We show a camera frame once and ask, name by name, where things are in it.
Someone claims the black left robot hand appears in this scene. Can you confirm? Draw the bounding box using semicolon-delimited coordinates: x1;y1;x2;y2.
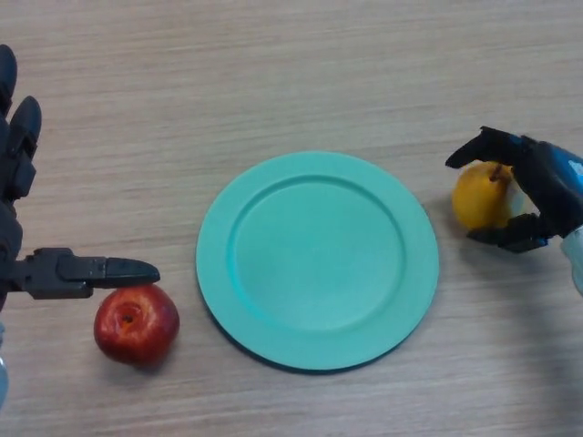
0;44;161;314

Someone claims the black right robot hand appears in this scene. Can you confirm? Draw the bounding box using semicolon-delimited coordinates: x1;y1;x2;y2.
445;126;583;254

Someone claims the yellow pear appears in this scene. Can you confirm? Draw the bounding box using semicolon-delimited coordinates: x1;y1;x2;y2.
451;160;539;231

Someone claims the green round plate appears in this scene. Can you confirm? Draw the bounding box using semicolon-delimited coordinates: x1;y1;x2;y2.
195;151;441;375

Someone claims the red apple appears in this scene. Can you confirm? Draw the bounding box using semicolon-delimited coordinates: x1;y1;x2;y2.
93;284;180;368

